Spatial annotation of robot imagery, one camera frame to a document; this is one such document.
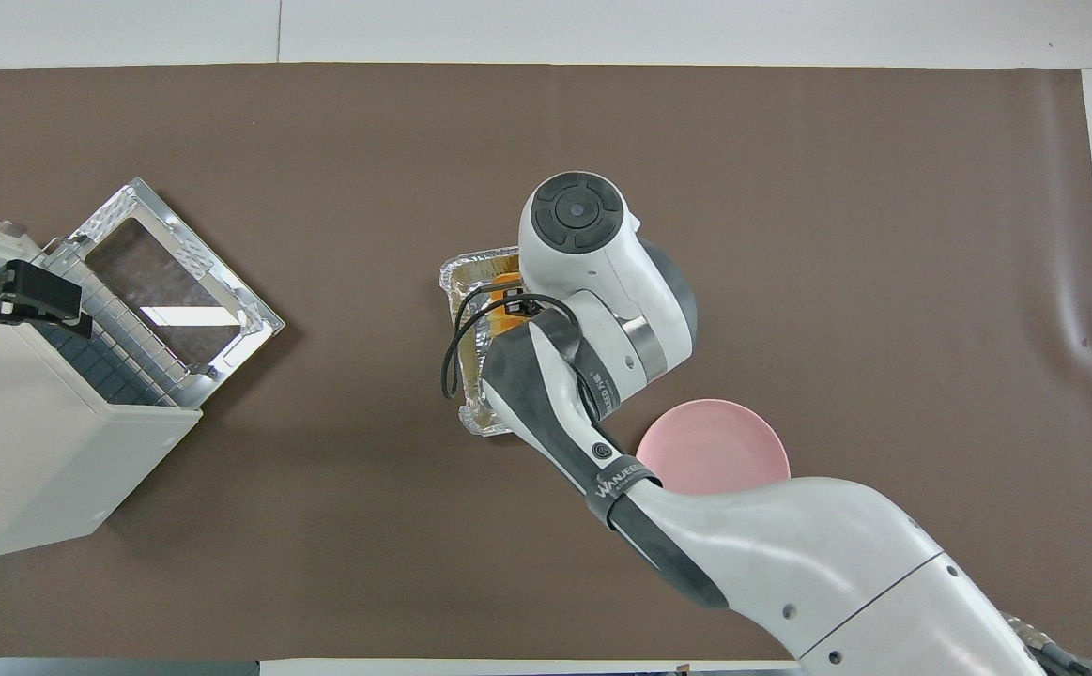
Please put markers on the aluminium foil tray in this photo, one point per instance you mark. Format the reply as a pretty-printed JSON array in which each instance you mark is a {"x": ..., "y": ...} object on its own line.
[{"x": 480, "y": 268}]

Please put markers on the golden bread loaf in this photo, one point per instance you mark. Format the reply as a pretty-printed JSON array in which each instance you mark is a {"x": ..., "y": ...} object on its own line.
[{"x": 505, "y": 302}]

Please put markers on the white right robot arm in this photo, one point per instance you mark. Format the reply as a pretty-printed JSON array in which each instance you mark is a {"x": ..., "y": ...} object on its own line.
[{"x": 837, "y": 563}]

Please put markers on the white toaster oven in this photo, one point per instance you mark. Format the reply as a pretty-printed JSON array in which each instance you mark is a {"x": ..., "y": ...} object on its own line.
[{"x": 48, "y": 460}]

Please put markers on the glass oven door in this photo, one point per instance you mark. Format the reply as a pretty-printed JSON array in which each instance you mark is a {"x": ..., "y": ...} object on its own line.
[{"x": 179, "y": 282}]

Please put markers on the brown table mat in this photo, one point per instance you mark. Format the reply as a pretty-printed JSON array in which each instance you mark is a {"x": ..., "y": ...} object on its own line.
[{"x": 320, "y": 141}]

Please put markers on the pink round plate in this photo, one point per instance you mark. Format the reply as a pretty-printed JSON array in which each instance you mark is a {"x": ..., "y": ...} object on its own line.
[{"x": 724, "y": 441}]

